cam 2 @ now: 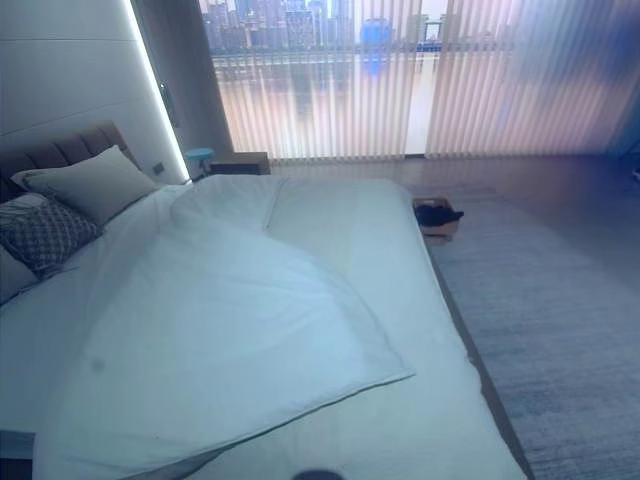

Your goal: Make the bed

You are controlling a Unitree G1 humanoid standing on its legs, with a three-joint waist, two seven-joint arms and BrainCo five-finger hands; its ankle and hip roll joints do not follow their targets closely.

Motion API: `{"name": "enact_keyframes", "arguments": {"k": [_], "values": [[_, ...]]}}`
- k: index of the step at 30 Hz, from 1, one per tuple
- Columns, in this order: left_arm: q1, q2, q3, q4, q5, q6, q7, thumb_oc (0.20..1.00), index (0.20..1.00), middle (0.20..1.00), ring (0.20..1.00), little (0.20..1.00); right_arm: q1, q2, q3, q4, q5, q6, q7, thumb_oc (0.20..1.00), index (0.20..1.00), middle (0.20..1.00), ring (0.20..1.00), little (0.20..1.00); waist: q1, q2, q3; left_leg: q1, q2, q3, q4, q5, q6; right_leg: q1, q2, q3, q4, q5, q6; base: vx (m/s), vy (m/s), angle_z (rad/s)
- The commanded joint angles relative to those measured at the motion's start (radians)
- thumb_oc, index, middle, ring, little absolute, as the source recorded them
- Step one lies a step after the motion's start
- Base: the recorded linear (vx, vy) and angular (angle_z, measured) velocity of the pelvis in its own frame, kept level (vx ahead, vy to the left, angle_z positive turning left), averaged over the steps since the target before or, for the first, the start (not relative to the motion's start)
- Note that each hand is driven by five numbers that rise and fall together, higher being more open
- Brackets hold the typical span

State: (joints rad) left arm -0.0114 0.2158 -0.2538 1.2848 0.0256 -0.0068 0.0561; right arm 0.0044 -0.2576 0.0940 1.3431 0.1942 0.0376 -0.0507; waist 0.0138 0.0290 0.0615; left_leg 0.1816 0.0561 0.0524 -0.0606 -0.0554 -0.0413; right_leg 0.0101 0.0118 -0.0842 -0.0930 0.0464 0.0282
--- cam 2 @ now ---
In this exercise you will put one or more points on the white pillow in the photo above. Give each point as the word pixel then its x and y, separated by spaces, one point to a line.
pixel 11 275

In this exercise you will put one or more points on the patterned grey cushion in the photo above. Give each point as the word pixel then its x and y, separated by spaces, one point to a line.
pixel 45 235

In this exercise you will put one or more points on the dark robot body part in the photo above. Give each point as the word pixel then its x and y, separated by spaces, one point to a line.
pixel 316 475

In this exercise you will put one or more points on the vertical LED light strip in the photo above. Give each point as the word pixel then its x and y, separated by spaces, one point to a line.
pixel 159 95

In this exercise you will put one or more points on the bed with white sheet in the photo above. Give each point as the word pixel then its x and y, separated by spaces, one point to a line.
pixel 380 310

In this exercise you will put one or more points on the wooden bedside table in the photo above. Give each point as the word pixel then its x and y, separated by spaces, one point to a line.
pixel 240 164

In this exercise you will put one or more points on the vertical blinds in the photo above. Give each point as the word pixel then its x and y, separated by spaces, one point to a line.
pixel 420 75

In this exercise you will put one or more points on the round blue stool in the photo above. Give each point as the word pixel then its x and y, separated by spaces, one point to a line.
pixel 200 156

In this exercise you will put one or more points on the plain grey pillow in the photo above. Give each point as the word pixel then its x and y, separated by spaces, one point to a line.
pixel 95 185

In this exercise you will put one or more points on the white duvet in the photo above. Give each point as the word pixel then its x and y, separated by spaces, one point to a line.
pixel 210 320

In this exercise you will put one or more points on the wooden tray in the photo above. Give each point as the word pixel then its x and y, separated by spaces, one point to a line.
pixel 436 225

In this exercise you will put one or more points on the wall switch panel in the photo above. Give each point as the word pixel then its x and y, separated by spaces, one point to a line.
pixel 158 167

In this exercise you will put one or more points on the brown padded headboard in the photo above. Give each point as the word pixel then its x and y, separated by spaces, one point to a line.
pixel 75 142

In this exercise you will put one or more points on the black cloth item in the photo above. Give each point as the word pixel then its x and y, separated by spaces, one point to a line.
pixel 437 214

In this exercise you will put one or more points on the grey blue rug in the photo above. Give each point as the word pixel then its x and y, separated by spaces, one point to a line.
pixel 540 330

